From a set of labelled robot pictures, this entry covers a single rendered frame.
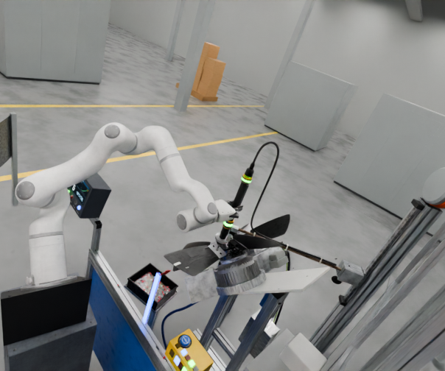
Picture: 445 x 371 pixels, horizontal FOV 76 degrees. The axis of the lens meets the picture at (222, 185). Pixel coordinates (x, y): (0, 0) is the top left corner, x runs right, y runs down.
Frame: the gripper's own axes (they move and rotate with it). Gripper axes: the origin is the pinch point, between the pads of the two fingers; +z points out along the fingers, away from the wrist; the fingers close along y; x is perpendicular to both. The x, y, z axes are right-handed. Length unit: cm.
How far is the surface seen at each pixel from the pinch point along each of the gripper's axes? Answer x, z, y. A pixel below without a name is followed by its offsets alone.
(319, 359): -50, 19, 63
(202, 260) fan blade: -27.1, -12.4, 2.4
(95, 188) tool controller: -21, -38, -57
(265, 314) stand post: -44, 9, 34
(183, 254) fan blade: -28.7, -17.6, -5.9
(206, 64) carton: -47, 546, -630
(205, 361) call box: -39, -34, 35
